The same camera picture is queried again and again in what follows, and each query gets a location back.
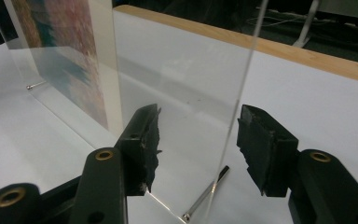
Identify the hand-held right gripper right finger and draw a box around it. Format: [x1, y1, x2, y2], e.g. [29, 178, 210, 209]
[236, 104, 300, 198]

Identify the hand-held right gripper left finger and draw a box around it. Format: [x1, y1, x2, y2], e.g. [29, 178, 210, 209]
[114, 103, 163, 198]

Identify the clear acrylic photo frame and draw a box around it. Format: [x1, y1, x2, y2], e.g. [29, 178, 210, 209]
[0, 0, 269, 224]

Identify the colourful printed picture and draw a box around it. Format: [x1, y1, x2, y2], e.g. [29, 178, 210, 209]
[3, 0, 125, 136]

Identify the white metal stand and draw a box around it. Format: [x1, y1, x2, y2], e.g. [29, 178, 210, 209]
[292, 0, 322, 49]

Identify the thin pale cable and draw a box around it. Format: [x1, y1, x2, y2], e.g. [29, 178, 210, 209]
[245, 10, 358, 32]

